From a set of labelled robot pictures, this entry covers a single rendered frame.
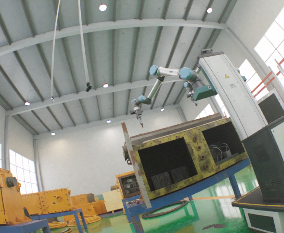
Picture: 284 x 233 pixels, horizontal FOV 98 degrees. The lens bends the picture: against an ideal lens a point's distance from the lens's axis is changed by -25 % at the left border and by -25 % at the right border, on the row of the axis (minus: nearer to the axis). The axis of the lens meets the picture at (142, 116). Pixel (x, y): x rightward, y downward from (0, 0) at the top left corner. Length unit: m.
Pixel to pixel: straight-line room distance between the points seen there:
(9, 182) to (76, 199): 8.36
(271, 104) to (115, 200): 6.77
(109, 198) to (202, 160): 6.07
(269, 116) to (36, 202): 5.15
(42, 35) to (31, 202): 7.75
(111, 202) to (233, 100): 6.74
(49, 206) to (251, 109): 4.60
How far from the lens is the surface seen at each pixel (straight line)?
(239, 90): 1.69
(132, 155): 1.02
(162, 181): 1.94
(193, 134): 1.96
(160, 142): 1.80
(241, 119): 1.53
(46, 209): 4.77
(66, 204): 4.53
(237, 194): 3.04
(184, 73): 1.62
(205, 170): 1.91
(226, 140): 2.51
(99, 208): 8.35
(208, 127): 2.09
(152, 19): 10.28
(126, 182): 4.54
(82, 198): 10.45
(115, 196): 7.56
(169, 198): 1.77
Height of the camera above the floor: 0.79
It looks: 23 degrees up
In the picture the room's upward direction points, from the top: 19 degrees counter-clockwise
